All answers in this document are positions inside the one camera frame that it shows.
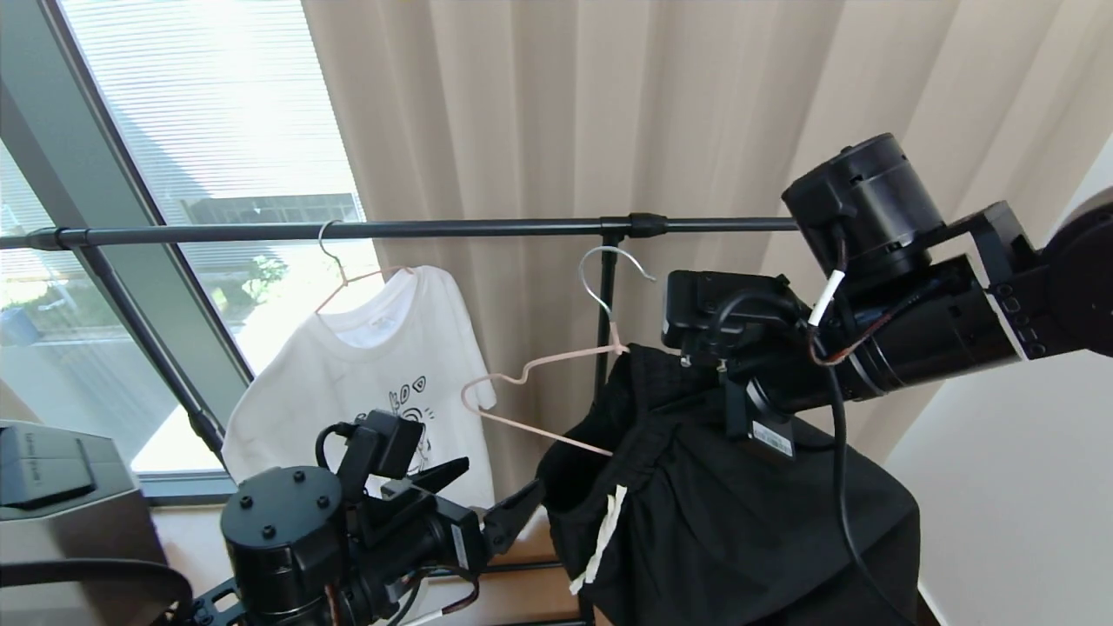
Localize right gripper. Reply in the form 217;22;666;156
720;256;1023;459

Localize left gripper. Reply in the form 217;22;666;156
348;458;548;611

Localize pink clothes hanger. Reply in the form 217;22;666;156
461;246;657;457
315;220;417;318

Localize white garment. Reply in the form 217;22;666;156
222;265;498;514

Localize black garment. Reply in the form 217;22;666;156
535;343;923;626

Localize black clothes rack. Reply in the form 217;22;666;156
0;213;801;626

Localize window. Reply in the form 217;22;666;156
0;0;383;505

